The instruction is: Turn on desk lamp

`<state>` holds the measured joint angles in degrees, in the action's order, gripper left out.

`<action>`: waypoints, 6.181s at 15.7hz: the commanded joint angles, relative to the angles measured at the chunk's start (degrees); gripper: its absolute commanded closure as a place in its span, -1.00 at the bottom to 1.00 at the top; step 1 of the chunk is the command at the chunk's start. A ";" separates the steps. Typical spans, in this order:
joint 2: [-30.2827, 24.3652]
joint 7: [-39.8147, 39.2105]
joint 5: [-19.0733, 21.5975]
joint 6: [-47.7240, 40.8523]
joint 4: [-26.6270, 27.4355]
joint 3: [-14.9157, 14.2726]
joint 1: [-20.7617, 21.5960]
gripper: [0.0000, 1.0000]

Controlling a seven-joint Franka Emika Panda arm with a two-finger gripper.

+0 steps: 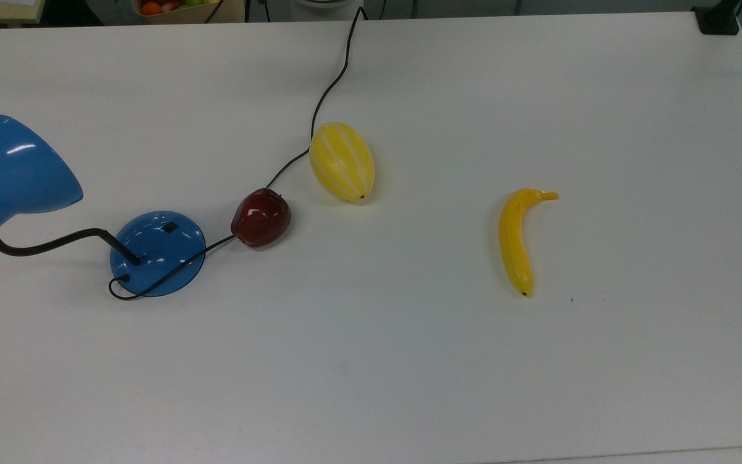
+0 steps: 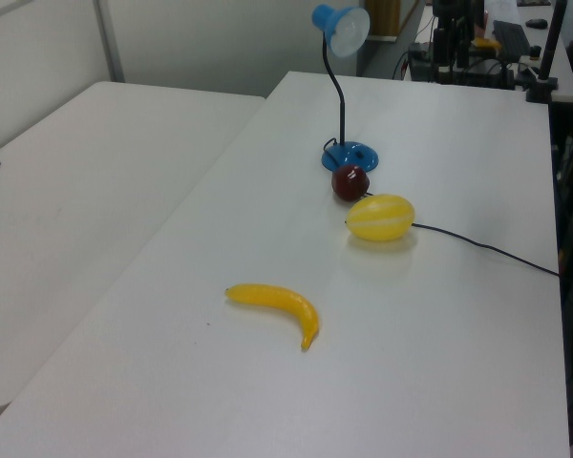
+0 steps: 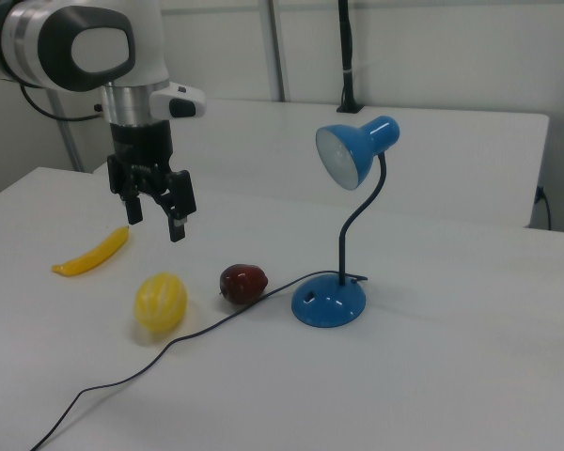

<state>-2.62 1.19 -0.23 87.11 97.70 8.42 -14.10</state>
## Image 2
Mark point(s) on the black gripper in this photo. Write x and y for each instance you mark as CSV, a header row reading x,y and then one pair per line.
x,y
456,9

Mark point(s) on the blue desk lamp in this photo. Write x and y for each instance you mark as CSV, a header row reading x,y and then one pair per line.
x,y
348,155

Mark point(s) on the small yellow object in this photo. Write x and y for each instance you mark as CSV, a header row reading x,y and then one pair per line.
x,y
487,44

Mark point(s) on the black equipment box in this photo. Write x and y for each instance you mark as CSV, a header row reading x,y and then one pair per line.
x,y
477,74

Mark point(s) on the black keyboard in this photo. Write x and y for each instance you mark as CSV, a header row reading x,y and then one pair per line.
x,y
512,38

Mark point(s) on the yellow wooden board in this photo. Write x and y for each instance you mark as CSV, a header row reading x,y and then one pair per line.
x,y
387,16

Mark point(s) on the black emergency stop button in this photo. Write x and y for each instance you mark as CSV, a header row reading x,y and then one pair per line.
x,y
535,51

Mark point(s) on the black computer mouse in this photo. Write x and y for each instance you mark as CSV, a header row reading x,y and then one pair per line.
x,y
536,23

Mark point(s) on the black pole with clamp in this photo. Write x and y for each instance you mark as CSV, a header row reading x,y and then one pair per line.
x,y
549,52

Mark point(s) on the dark red apple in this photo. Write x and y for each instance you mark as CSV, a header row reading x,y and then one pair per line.
x,y
349,183

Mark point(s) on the yellow striped melon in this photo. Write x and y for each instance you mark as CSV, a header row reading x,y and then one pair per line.
x,y
379,218

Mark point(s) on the yellow banana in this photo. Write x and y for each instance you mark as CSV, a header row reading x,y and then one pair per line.
x,y
277,296

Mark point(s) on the white side table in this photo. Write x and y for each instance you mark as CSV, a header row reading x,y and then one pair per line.
x,y
76,191

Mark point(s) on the grey partition frame post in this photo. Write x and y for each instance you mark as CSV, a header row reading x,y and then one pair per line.
x,y
110,38

